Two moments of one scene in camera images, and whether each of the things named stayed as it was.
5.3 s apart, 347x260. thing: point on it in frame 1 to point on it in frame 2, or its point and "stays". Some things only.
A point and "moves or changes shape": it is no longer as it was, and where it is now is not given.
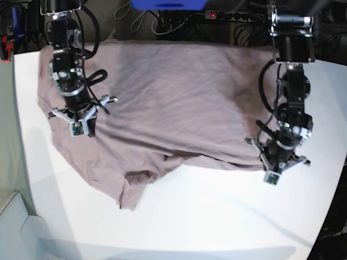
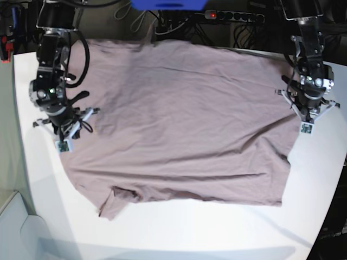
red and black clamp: x=5 y=49 stays
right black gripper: x=275 y=154 to x=307 y=104
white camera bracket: x=79 y=127 to x=63 y=142
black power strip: x=241 y=17 stays
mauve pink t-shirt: x=174 y=101 moves or changes shape
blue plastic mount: x=169 y=5 stays
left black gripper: x=76 y=104 to x=62 y=123
